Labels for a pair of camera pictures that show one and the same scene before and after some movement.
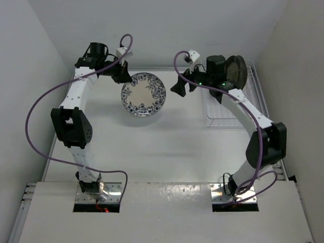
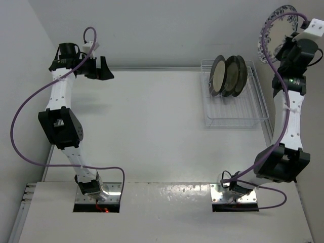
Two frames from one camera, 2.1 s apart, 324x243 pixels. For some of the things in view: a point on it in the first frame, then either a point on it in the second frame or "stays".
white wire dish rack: (215, 114) stays
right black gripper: (179, 87) -> (289, 42)
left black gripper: (124, 77) -> (102, 73)
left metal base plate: (111, 193) stays
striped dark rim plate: (233, 70) stays
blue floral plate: (145, 96) -> (276, 31)
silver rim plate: (243, 79) stays
